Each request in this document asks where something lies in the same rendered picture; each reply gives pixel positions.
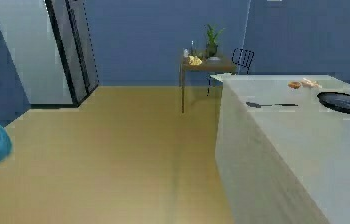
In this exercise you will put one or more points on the yellow food item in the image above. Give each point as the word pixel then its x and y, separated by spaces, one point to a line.
pixel 194 60

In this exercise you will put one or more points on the brown side table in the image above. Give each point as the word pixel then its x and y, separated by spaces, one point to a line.
pixel 207 68

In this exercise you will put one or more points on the small white cup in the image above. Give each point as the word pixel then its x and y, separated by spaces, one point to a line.
pixel 186 53

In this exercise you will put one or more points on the grey shallow dish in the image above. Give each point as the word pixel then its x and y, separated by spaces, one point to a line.
pixel 213 59

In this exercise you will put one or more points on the clear glass bottle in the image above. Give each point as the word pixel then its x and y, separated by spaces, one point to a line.
pixel 192 48

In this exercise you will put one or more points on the green potted house plant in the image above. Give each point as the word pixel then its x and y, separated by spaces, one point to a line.
pixel 212 41

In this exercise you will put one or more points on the black spatula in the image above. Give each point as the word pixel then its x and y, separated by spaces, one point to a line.
pixel 266 105

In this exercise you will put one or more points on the pale grey kitchen counter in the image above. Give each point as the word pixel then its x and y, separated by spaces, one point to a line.
pixel 283 150

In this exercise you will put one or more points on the brown bread roll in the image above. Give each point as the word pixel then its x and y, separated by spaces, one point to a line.
pixel 294 85

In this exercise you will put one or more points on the pale bread piece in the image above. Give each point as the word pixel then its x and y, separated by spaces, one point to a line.
pixel 310 83

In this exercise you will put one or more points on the grey fridge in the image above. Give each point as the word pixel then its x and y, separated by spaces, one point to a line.
pixel 39 53

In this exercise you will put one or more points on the black round pan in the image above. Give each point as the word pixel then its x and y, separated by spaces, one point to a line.
pixel 344 102

